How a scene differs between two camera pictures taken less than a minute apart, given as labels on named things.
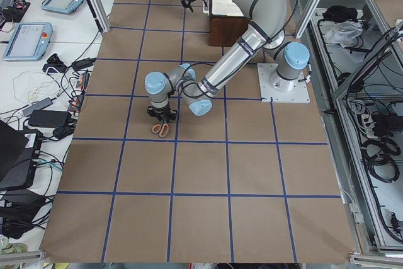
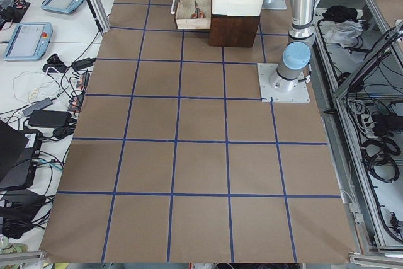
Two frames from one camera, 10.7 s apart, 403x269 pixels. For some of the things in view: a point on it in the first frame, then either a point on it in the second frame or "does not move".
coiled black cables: (380, 155) does not move
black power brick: (50, 118) does not move
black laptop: (19, 150) does not move
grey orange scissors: (162, 129) to (197, 14)
